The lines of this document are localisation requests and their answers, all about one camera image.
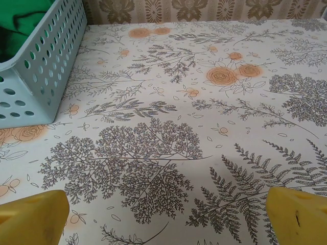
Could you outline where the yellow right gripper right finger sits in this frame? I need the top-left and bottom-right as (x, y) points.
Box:
(265, 187), (327, 245)

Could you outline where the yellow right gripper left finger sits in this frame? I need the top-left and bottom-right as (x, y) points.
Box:
(0, 189), (70, 245)

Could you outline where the green t-shirt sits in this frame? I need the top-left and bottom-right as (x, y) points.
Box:
(0, 0), (57, 64)

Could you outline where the light blue perforated plastic basket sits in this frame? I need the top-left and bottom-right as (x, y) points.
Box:
(0, 0), (89, 128)

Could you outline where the floral patterned tablecloth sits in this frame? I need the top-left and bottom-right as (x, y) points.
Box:
(0, 19), (327, 245)

